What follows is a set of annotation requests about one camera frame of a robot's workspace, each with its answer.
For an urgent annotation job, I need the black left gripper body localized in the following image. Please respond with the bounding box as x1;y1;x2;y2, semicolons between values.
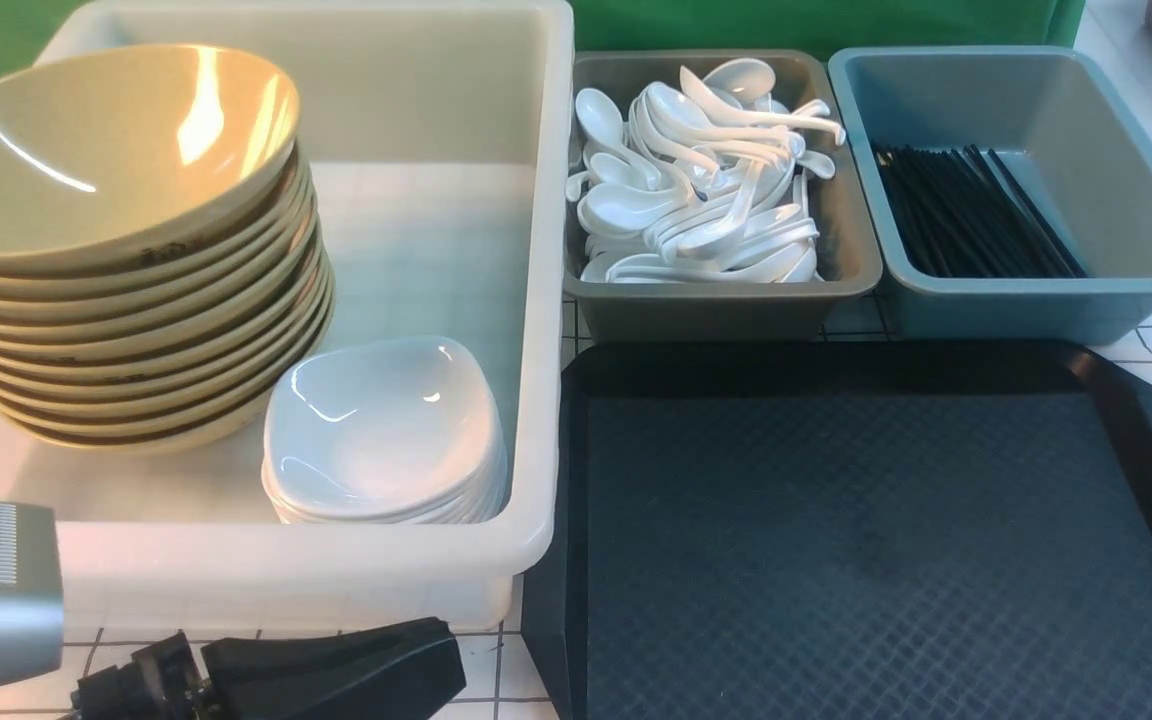
67;632;211;719

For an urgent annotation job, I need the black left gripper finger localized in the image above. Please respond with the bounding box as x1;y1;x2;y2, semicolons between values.
202;617;467;719

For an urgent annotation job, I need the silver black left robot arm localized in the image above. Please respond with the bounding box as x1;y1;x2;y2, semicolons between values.
0;502;467;719

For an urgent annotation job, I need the stack of yellow noodle bowls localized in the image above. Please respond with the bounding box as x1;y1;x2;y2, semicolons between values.
0;44;334;455

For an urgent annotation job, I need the stack of white square dishes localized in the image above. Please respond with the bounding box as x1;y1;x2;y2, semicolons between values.
262;334;509;525

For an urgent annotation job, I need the black textured serving tray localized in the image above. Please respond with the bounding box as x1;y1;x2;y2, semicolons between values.
521;341;1152;719

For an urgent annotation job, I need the large white plastic bin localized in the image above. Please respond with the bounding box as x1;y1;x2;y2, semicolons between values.
0;1;573;632

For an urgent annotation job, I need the pile of white soup spoons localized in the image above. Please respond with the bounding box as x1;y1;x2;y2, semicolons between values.
566;56;847;285

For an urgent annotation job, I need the green backdrop screen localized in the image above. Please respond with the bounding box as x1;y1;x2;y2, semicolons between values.
0;1;1085;77

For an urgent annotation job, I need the bundle of black chopsticks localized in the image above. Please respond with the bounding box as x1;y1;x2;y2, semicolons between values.
873;145;1089;279

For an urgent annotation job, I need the blue-grey chopstick tray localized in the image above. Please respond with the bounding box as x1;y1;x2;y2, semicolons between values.
828;46;1152;344

